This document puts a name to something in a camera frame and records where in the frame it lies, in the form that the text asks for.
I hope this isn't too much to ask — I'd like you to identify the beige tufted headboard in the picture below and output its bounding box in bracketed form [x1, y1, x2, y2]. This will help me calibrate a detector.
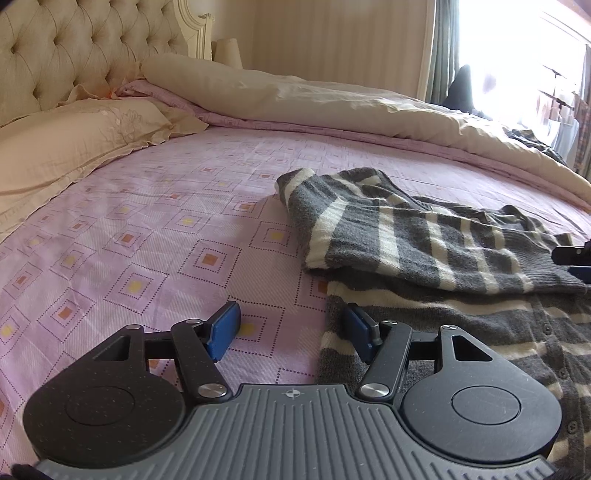
[0, 0, 191, 127]

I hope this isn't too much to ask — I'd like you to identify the cream duvet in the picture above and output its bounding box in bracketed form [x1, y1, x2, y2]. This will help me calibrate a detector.
[140, 52, 591, 208]

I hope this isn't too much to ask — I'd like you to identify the cream lamp shade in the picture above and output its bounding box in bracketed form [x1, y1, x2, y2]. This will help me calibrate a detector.
[216, 38, 242, 71]

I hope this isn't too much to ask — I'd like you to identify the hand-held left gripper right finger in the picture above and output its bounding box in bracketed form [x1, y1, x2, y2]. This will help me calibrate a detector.
[341, 303, 498, 404]

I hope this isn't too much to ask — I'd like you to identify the grey cream striped knit cardigan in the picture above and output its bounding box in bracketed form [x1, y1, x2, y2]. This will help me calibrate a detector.
[276, 167, 591, 472]

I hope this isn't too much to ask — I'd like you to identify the dark plaid cloth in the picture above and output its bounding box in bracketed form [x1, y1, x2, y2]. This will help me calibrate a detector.
[502, 127, 568, 165]

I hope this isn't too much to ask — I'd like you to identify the dark cloth by window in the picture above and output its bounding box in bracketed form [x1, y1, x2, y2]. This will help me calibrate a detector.
[444, 65, 499, 120]

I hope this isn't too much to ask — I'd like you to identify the grey-green curtain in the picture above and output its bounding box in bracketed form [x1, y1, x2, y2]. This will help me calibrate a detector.
[425, 0, 468, 103]

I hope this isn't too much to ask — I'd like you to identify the clothes drying rack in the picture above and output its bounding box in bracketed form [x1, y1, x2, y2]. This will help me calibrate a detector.
[536, 65, 591, 178]

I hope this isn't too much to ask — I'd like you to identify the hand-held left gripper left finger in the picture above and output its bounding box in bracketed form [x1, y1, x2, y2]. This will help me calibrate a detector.
[89, 302, 242, 404]

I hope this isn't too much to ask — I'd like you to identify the cream pillow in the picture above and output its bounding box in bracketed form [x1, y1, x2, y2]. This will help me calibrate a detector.
[0, 98, 209, 241]

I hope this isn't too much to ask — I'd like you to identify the white carved bedpost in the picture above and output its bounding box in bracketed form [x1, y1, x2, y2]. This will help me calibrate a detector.
[173, 0, 216, 61]

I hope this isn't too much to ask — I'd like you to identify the pink patterned bed sheet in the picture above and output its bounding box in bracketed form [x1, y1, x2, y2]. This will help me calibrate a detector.
[0, 79, 591, 467]

